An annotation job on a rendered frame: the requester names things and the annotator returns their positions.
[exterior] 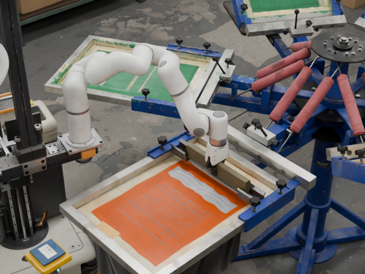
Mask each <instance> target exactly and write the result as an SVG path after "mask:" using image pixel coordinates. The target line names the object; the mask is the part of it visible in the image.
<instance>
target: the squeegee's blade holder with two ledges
mask: <svg viewBox="0 0 365 274"><path fill-rule="evenodd" d="M188 162H189V163H191V164H192V165H194V166H195V167H197V168H198V169H200V170H201V171H203V172H204V173H206V174H207V175H209V176H210V177H212V178H213V179H215V180H216V181H218V182H219V183H221V184H222V185H224V186H225V187H227V188H228V189H230V190H231V191H233V192H234V193H236V194H238V190H237V189H235V188H234V187H232V186H231V185H229V184H228V183H226V182H225V181H223V180H221V179H220V178H218V177H217V176H216V177H215V176H213V175H212V174H211V172H210V171H208V170H207V169H205V168H203V167H202V166H200V165H199V164H197V163H196V162H194V161H193V160H191V159H190V160H189V161H188Z"/></svg>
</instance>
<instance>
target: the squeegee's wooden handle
mask: <svg viewBox="0 0 365 274"><path fill-rule="evenodd" d="M205 153H206V152H205V151H204V150H202V149H201V148H199V147H198V146H196V145H195V144H193V143H191V142H190V143H189V144H187V145H186V154H187V158H188V159H189V160H190V159H191V160H193V161H194V162H196V163H197V164H199V165H200V166H202V167H203V168H205V169H207V170H208V171H210V172H211V168H207V167H205V165H206V163H207V162H206V161H205ZM216 169H217V177H218V178H220V179H221V180H223V181H225V182H226V183H228V184H229V185H231V186H232V187H234V188H235V189H237V188H239V189H241V190H243V191H244V192H246V193H247V194H249V190H250V180H249V179H248V178H246V177H245V176H243V175H241V174H240V173H238V172H237V171H235V170H233V169H232V168H230V167H229V166H228V165H225V164H224V163H223V162H219V163H218V164H217V165H216Z"/></svg>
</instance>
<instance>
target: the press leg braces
mask: <svg viewBox="0 0 365 274"><path fill-rule="evenodd" d="M330 198H331V197H330ZM330 207H331V208H332V209H333V210H335V211H336V212H338V213H340V214H341V215H343V216H344V217H346V218H347V219H348V220H350V221H351V222H353V223H354V224H356V225H357V226H356V227H357V229H358V230H359V232H360V233H361V234H365V220H364V219H362V218H360V217H359V216H357V215H356V214H355V213H353V212H352V211H350V210H349V209H347V208H346V207H345V206H343V205H341V204H340V203H338V202H337V201H336V200H334V199H333V198H331V205H330ZM305 210H306V204H305V202H304V200H302V201H301V202H300V203H299V204H297V205H296V206H295V207H294V208H293V209H291V210H290V211H289V212H288V213H286V214H285V215H284V216H283V217H281V218H280V219H279V220H277V222H275V223H274V224H272V225H271V226H270V227H269V228H267V229H266V230H265V231H264V232H263V233H261V234H260V235H259V236H258V237H256V238H255V239H254V240H253V241H251V242H250V243H246V244H242V245H243V248H244V250H245V252H246V253H250V252H257V251H263V250H265V249H264V248H263V246H262V245H263V244H264V243H265V242H266V241H268V240H269V239H270V238H271V237H273V236H274V235H275V234H276V233H278V232H279V231H281V230H282V229H283V228H284V227H286V226H287V225H288V224H289V223H290V222H292V221H293V220H294V219H295V218H297V217H298V216H299V215H300V214H302V213H303V212H304V211H305ZM318 214H319V210H318V209H312V210H311V216H310V222H309V228H308V232H307V238H306V243H305V249H304V254H303V259H302V263H301V268H300V273H297V274H307V272H308V269H309V264H310V259H311V253H312V248H313V242H314V236H315V232H316V226H317V220H318Z"/></svg>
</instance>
